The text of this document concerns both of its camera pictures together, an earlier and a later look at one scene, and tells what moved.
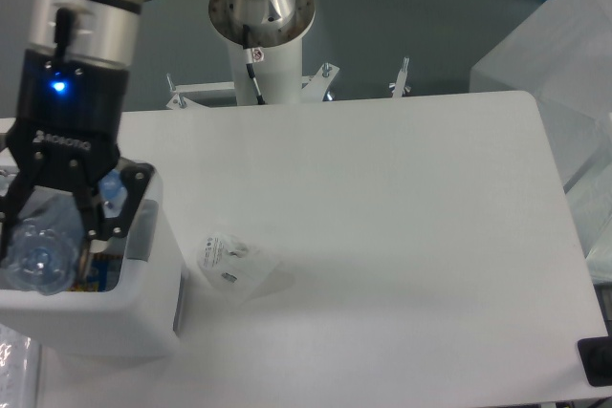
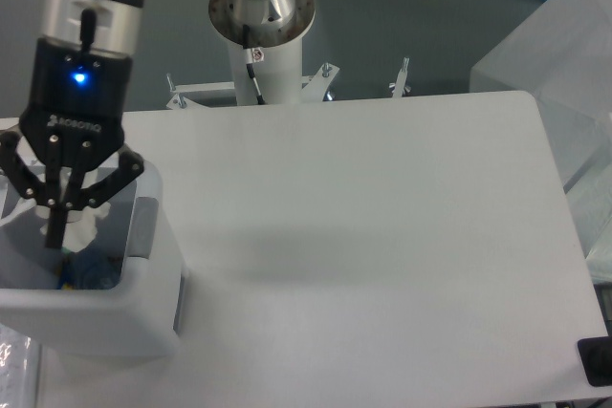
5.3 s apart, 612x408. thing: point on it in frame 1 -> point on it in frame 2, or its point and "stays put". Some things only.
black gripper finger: (16, 190) -> (31, 182)
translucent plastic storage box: (560, 55) stays put
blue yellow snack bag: (103, 275) -> (66, 279)
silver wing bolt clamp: (400, 87) stays put
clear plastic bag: (20, 361) stays put
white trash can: (141, 320) stays put
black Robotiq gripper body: (71, 120) stays put
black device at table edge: (596, 357) stays put
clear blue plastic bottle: (46, 240) -> (89, 269)
